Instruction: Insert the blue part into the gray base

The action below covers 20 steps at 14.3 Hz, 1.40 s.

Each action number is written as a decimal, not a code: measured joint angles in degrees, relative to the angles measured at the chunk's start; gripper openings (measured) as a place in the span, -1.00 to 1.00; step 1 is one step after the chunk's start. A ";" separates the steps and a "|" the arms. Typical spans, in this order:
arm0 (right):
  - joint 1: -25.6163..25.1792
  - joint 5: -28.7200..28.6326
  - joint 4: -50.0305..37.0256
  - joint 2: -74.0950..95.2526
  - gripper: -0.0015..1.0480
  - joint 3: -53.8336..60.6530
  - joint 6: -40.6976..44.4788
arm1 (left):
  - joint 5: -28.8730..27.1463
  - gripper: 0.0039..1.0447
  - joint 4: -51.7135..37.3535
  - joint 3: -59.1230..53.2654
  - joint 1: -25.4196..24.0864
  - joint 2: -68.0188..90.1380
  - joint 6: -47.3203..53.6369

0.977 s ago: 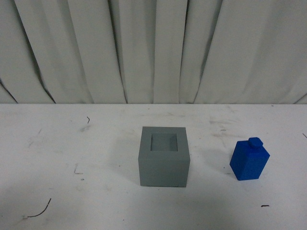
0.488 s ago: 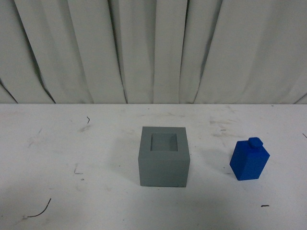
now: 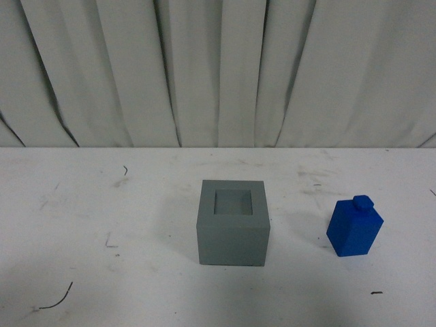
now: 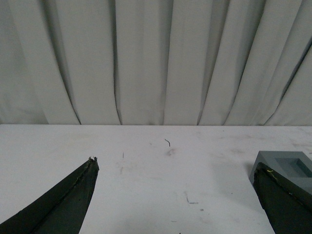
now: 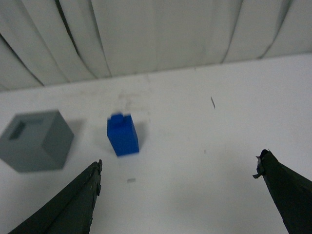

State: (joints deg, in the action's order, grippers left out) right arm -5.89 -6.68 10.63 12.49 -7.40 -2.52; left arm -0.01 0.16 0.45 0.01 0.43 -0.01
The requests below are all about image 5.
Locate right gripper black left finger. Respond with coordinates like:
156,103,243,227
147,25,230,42
10,160,102,234

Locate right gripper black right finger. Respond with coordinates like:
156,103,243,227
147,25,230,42
253,149,312,234

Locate blue block part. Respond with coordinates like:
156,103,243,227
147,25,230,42
107,113,139,156

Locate gray cube base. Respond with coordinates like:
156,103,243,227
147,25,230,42
0,110,74,173

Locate white curtain backdrop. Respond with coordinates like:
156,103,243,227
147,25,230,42
0,0,312,91

